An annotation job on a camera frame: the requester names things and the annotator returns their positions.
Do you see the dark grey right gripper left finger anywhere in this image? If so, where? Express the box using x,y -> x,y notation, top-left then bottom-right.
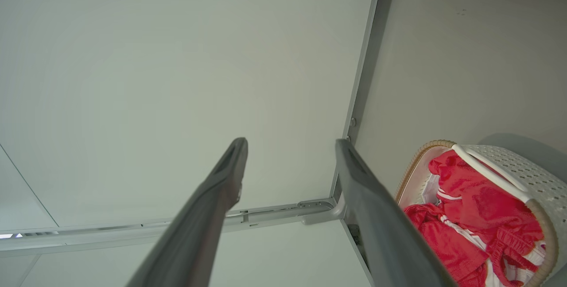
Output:
126,137 -> 248,287

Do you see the grey partition base rail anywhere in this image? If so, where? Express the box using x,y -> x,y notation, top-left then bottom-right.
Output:
330,0 -> 396,199

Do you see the red number 23 jersey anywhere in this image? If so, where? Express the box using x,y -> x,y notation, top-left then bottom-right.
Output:
404,203 -> 490,287

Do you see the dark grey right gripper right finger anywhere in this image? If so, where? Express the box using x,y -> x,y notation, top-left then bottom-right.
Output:
335,139 -> 457,287

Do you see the white perforated laundry basket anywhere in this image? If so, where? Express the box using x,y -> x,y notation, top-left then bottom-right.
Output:
394,140 -> 567,287

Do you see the red garment with white panel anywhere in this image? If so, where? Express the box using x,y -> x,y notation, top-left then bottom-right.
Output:
428,150 -> 545,287

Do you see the grey curved partition foot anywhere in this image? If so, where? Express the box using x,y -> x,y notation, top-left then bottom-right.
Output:
301,192 -> 355,226

